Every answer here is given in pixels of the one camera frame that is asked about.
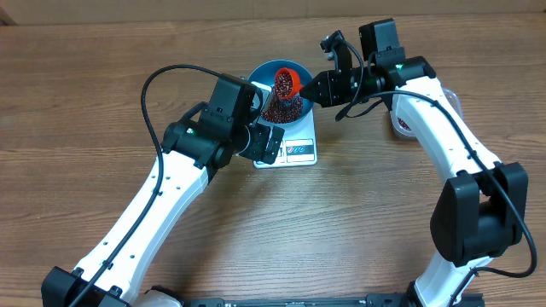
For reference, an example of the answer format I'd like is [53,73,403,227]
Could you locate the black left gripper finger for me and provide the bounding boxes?
[262,126,285,165]
[239,124,273,159]

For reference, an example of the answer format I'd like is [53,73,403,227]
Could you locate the red plastic measuring scoop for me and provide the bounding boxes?
[274,67,303,100]

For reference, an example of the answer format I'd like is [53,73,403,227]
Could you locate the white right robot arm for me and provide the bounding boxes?
[270,19,531,306]

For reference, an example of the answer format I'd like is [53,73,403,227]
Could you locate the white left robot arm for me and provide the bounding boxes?
[41,118,284,307]

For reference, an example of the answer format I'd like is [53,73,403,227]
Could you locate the white digital kitchen scale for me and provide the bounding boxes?
[253,111,318,169]

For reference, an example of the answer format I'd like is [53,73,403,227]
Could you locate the red beans in bowl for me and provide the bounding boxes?
[261,89,304,124]

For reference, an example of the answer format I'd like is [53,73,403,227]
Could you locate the teal plastic bowl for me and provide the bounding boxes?
[248,60,313,130]

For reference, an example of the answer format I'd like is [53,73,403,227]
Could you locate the clear plastic bean container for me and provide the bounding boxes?
[390,88,464,140]

